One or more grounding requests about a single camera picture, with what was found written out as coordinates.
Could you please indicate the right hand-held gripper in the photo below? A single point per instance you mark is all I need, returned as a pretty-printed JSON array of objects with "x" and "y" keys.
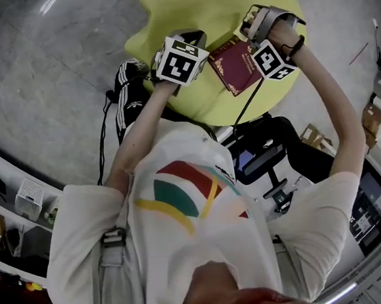
[{"x": 272, "y": 60}]

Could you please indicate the cardboard box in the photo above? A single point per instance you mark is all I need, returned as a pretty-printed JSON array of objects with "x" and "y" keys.
[
  {"x": 372, "y": 118},
  {"x": 312, "y": 134}
]

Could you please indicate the person's left forearm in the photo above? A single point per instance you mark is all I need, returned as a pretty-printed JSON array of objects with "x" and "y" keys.
[{"x": 139, "y": 130}]

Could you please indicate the black striped sneaker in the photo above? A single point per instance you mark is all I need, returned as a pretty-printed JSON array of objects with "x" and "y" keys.
[{"x": 132, "y": 67}]

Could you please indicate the person's left leg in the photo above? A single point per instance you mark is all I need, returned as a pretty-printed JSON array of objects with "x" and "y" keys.
[{"x": 129, "y": 103}]

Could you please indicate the white perforated basket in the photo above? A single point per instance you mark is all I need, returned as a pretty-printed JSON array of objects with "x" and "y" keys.
[{"x": 29, "y": 198}]

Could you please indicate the dark red book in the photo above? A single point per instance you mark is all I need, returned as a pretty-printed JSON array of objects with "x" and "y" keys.
[{"x": 235, "y": 70}]

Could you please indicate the round yellow table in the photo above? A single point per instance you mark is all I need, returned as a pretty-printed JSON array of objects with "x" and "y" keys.
[{"x": 210, "y": 4}]

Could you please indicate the person's right forearm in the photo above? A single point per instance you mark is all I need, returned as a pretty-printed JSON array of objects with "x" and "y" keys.
[{"x": 329, "y": 106}]

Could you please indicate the black mesh office chair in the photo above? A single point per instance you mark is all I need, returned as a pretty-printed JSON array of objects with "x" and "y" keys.
[{"x": 264, "y": 159}]

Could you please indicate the person's right hand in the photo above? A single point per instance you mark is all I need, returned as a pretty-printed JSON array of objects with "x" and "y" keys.
[{"x": 284, "y": 34}]

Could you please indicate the white printed t-shirt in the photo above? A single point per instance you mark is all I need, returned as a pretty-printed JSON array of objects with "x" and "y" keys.
[{"x": 189, "y": 251}]

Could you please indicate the black monitor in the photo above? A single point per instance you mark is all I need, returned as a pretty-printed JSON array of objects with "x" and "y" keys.
[{"x": 373, "y": 208}]

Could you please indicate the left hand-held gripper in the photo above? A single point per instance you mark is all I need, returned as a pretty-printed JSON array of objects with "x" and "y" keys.
[{"x": 179, "y": 63}]

